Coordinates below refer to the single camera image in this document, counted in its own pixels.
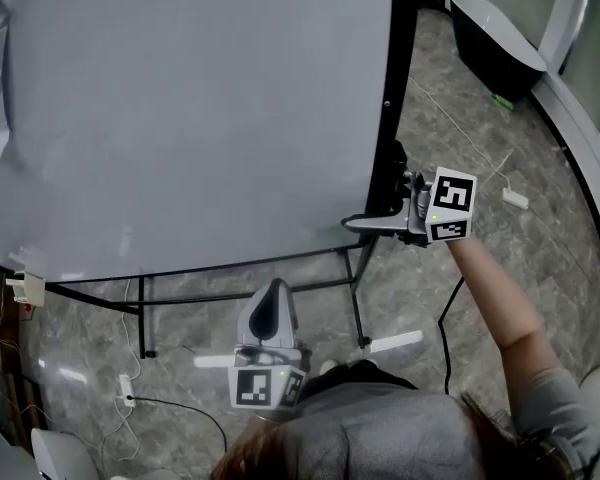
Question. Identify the person's right forearm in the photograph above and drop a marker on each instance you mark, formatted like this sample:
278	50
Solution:
490	293

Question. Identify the white power strip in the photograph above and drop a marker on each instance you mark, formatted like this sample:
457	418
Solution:
126	388
515	198

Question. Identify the grey folding table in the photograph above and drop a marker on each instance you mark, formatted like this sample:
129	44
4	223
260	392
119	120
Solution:
180	118

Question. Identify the white rounded fixture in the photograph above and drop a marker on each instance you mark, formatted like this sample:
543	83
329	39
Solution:
62	455

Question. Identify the person's left forearm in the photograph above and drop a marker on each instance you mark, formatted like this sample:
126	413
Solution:
254	430

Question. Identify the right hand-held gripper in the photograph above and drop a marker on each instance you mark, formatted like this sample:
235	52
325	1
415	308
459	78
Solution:
450	198

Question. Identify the white-framed glass partition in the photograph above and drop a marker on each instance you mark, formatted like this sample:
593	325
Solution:
570	133

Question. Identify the green packet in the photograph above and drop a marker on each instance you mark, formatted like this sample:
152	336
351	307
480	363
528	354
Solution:
503	102

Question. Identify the person's grey sweater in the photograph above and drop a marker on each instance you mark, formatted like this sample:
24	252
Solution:
405	433

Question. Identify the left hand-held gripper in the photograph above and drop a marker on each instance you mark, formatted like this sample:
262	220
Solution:
252	388

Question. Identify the black white bathtub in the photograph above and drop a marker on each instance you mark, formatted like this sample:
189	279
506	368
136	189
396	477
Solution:
485	58

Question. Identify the person's black trousers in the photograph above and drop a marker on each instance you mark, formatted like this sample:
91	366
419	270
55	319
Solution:
360	378

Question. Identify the person's white shoe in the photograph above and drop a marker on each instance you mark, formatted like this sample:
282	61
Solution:
329	366

